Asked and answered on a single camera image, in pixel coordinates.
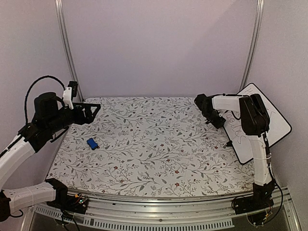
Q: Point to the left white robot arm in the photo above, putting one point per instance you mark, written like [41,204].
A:
[52,114]

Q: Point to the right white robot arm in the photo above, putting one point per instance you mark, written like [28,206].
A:
[255,122]

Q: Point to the right aluminium corner post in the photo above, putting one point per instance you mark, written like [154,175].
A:
[253,44]

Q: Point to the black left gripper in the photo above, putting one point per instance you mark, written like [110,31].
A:
[88,118]

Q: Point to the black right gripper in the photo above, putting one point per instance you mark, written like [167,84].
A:
[219,123]

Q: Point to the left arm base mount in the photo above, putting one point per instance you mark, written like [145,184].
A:
[76,204]

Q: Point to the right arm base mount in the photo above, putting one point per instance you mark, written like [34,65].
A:
[257,201]

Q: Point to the blue whiteboard eraser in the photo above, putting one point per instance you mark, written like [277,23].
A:
[92,144]

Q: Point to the left aluminium corner post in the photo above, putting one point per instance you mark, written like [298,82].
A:
[65,40]

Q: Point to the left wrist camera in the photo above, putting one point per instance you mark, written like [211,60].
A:
[73,85]

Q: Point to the aluminium corner post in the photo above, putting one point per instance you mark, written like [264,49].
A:
[253,44]
[65,40]

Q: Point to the floral patterned table mat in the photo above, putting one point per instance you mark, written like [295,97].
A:
[150,147]

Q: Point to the small black-framed whiteboard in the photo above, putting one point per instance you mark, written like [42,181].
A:
[279,127]

